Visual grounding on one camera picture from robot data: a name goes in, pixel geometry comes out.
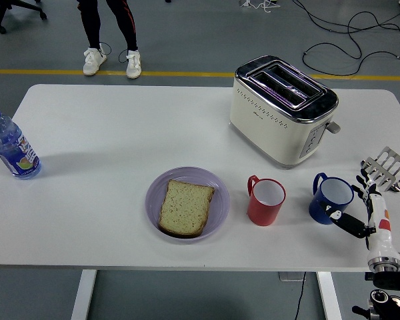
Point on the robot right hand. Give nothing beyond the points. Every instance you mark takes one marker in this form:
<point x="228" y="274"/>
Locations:
<point x="380" y="233"/>

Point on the blue enamel cup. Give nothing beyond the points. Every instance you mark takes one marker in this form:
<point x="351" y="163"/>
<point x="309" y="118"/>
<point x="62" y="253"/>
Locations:
<point x="316" y="215"/>

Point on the red enamel cup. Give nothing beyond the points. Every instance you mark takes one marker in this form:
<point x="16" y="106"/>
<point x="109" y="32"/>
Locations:
<point x="263" y="213"/>

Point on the slice of bread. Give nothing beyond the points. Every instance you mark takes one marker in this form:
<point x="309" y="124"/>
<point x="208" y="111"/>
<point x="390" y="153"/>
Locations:
<point x="186" y="210"/>

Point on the white table leg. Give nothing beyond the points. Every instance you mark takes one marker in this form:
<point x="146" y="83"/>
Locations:
<point x="83" y="293"/>
<point x="328" y="296"/>

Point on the silver metal toast rack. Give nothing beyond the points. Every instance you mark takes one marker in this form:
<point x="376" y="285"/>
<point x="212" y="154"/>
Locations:
<point x="388" y="151"/>

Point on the grey box under table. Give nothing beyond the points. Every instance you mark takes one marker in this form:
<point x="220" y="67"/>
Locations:
<point x="288" y="276"/>

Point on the cream and chrome toaster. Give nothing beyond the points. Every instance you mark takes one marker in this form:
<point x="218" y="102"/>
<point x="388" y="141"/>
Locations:
<point x="270" y="133"/>

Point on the purple plate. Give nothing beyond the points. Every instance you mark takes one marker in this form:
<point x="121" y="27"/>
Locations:
<point x="153" y="206"/>

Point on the person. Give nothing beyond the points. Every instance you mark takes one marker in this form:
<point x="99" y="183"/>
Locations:
<point x="90" y="23"/>

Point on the plastic water bottle blue cap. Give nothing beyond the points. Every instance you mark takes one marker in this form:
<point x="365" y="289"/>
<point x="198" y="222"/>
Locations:
<point x="13" y="150"/>

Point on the black office chair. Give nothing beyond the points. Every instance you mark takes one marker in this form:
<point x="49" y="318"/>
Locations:
<point x="1" y="10"/>

